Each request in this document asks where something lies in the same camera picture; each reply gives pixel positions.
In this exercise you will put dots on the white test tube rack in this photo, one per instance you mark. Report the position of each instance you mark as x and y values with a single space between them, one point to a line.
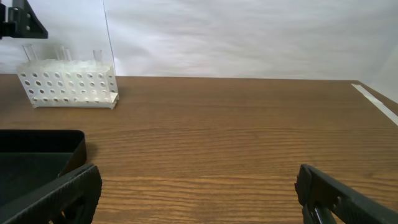
62 93

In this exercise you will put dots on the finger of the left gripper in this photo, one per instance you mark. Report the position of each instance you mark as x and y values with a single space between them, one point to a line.
28 29

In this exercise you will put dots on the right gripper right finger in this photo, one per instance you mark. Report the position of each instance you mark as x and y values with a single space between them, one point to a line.
342 202

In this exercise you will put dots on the black tray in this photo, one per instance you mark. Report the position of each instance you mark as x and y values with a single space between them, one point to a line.
31 143

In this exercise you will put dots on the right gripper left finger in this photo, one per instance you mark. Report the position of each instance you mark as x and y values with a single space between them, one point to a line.
62 199

